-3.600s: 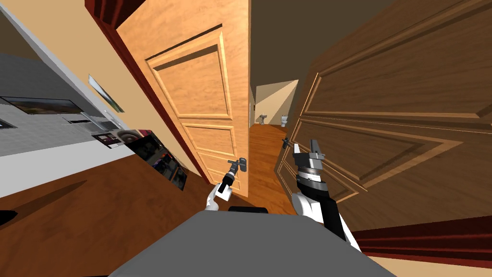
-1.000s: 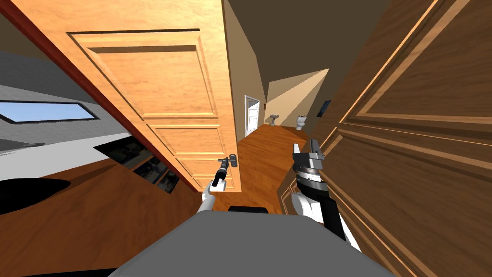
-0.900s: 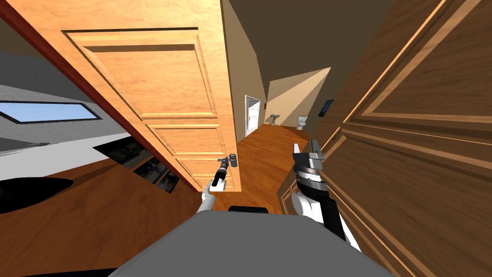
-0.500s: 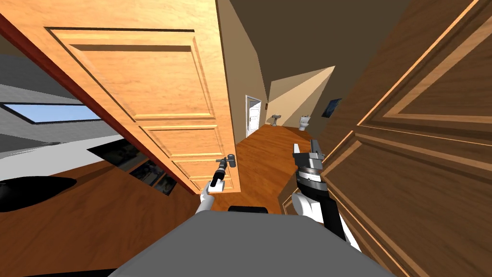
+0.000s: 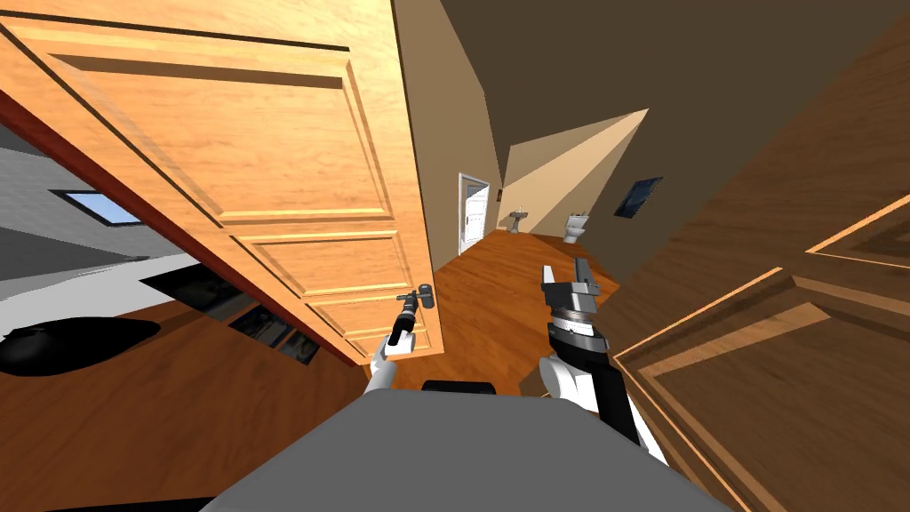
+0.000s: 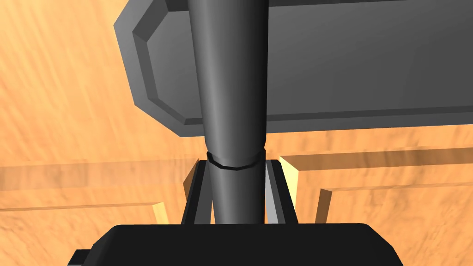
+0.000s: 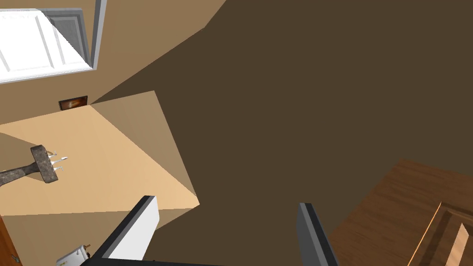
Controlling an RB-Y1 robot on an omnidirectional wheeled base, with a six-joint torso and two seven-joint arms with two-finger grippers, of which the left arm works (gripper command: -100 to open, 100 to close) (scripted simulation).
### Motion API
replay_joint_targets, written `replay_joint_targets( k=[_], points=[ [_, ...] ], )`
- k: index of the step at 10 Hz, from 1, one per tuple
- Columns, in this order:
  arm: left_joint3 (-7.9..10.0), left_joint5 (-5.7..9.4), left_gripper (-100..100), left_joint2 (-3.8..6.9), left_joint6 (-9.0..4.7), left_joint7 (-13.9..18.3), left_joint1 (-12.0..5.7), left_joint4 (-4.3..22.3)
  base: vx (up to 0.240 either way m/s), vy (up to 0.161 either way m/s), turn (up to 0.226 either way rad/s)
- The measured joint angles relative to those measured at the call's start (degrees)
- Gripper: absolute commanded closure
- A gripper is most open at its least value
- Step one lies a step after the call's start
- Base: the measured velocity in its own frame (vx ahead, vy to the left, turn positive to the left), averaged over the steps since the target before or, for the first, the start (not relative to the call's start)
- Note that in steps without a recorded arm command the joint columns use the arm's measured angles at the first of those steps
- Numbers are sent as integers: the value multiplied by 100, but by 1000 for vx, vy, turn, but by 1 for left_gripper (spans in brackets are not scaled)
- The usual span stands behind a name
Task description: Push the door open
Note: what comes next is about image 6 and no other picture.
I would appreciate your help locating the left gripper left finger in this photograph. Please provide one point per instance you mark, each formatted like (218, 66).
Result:
(199, 201)

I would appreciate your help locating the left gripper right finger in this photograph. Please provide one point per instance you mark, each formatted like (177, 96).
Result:
(278, 199)

